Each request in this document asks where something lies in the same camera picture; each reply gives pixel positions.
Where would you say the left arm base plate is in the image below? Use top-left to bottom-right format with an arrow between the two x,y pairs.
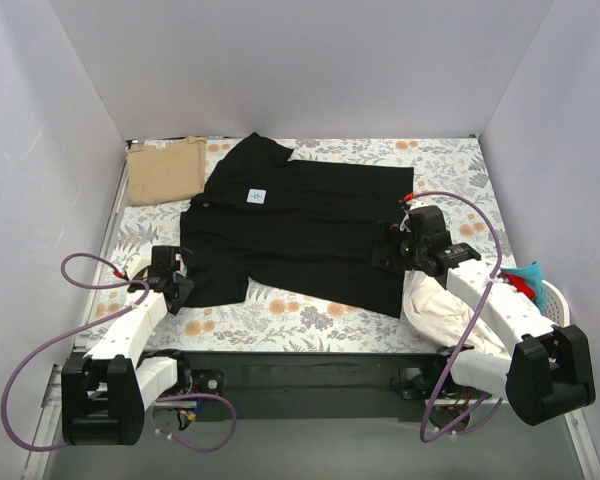
171,369 -> 225,395

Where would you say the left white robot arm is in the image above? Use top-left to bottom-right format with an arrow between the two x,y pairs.
61,246 -> 194,445

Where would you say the white laundry basket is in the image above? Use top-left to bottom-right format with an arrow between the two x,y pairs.
534,280 -> 571,327

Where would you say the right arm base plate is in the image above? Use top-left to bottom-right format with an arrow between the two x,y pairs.
389,367 -> 472,411

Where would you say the folded beige t shirt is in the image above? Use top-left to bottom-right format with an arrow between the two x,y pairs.
126,136 -> 206,206

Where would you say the black t shirt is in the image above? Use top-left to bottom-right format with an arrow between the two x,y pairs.
180,133 -> 414,318

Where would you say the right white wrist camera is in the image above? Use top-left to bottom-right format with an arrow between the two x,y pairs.
402,199 -> 438,216

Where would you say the white t shirt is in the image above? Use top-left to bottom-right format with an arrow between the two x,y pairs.
402,271 -> 509,358

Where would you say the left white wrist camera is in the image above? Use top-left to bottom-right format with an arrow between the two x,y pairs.
123,254 -> 151,280

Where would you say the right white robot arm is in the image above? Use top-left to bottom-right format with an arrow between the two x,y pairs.
372,206 -> 596,425

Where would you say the red garment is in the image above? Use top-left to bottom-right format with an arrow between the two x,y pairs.
506,274 -> 536,301

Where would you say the aluminium frame rail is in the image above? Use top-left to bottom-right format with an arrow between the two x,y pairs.
41,364 -> 81,408

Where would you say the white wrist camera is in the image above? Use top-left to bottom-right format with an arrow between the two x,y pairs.
402,199 -> 438,216
123,254 -> 151,280

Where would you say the teal garment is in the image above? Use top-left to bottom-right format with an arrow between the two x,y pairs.
500,261 -> 544,302

